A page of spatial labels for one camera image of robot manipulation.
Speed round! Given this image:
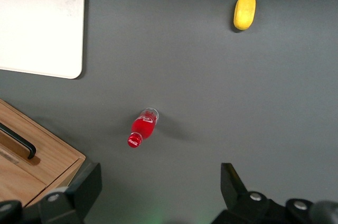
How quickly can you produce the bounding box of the yellow lemon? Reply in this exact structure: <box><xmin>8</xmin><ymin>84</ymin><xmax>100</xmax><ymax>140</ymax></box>
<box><xmin>233</xmin><ymin>0</ymin><xmax>257</xmax><ymax>31</ymax></box>

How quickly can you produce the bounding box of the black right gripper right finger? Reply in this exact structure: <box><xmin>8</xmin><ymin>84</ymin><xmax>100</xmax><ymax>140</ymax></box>
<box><xmin>211</xmin><ymin>162</ymin><xmax>338</xmax><ymax>224</ymax></box>

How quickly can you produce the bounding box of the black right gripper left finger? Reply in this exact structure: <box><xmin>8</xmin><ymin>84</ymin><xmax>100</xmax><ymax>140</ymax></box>
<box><xmin>0</xmin><ymin>162</ymin><xmax>103</xmax><ymax>224</ymax></box>

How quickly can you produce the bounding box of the black drawer handle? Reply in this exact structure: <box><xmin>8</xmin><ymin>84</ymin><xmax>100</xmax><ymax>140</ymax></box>
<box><xmin>0</xmin><ymin>122</ymin><xmax>37</xmax><ymax>160</ymax></box>

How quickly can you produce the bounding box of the white rectangular plastic tray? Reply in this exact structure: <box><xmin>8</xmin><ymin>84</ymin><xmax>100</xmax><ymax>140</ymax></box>
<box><xmin>0</xmin><ymin>0</ymin><xmax>86</xmax><ymax>80</ymax></box>

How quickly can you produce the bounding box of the red Coca-Cola bottle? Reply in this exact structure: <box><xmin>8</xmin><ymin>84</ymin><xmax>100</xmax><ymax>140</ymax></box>
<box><xmin>127</xmin><ymin>107</ymin><xmax>160</xmax><ymax>148</ymax></box>

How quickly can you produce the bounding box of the light wooden board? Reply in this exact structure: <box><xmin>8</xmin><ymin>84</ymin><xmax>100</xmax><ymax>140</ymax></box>
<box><xmin>0</xmin><ymin>98</ymin><xmax>87</xmax><ymax>208</ymax></box>

